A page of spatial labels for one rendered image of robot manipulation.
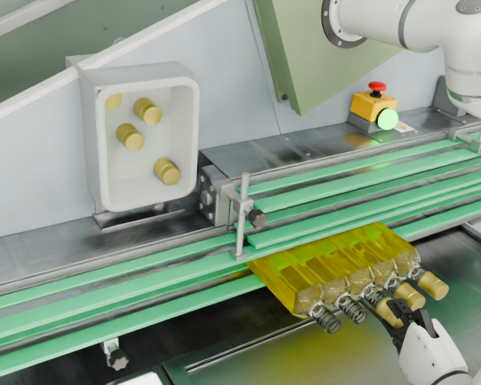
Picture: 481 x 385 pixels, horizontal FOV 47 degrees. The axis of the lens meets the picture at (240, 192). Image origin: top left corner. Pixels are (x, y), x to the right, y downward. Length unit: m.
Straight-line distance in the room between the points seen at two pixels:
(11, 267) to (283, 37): 0.59
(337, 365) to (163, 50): 0.64
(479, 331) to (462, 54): 0.63
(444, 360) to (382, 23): 0.54
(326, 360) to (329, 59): 0.56
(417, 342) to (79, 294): 0.53
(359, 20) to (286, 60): 0.14
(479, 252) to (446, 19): 0.78
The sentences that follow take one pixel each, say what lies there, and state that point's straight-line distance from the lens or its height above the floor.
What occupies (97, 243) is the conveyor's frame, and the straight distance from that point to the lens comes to 0.99.
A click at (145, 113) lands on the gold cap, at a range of 0.93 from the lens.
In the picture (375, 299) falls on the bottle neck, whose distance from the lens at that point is 1.01.
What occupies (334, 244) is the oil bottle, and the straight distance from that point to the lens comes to 1.08.
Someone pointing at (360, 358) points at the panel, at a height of 1.13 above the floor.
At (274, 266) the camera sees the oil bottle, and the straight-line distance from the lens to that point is 1.00.
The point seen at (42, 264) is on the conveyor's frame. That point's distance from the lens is 0.96.
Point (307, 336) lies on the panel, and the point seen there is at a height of 1.04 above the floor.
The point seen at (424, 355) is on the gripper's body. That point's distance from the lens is 0.91.
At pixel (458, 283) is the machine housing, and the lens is 1.40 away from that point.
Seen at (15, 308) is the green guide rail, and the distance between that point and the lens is 0.92.
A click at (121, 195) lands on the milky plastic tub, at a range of 0.99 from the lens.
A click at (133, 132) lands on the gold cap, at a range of 0.95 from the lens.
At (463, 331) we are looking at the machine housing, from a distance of 1.28.
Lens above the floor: 1.61
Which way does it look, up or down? 46 degrees down
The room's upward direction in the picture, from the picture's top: 133 degrees clockwise
